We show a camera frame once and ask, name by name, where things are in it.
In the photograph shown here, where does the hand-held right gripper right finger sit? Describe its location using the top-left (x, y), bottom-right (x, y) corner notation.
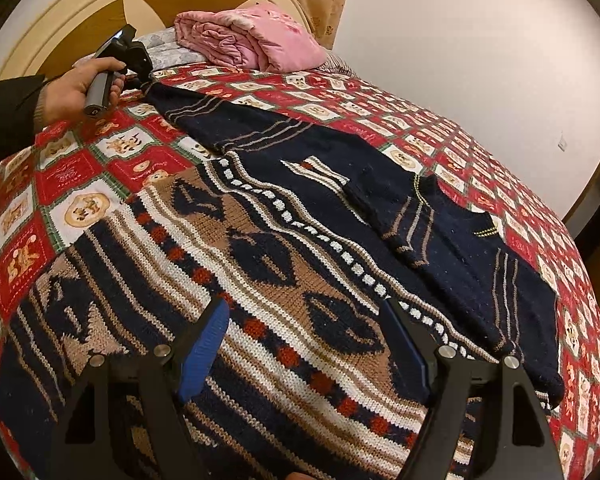
top-left (380, 299), bottom-right (566, 480)

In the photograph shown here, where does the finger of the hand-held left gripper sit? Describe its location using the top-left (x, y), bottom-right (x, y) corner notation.
top-left (128, 42), bottom-right (154, 85)

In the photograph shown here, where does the striped pillow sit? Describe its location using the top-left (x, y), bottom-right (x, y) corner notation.
top-left (307, 50), bottom-right (358, 78)

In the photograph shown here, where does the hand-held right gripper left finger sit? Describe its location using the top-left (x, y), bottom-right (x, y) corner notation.
top-left (47, 299), bottom-right (231, 480)

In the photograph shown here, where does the red printed bedspread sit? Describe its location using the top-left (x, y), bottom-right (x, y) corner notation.
top-left (0, 62), bottom-right (600, 480)

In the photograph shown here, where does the person's left hand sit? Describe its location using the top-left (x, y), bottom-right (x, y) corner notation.
top-left (41, 56), bottom-right (129, 122)

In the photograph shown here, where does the navy patterned knit sweater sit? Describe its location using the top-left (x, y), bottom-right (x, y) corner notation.
top-left (0, 77), bottom-right (567, 480)

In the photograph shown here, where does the cream wooden headboard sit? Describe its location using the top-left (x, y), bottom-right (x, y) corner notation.
top-left (0, 0), bottom-right (316, 81)

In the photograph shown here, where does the grey floral pillow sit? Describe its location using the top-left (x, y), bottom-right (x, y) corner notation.
top-left (139, 27), bottom-right (193, 72)

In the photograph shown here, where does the pink folded quilt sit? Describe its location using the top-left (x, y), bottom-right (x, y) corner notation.
top-left (174, 2), bottom-right (328, 73)

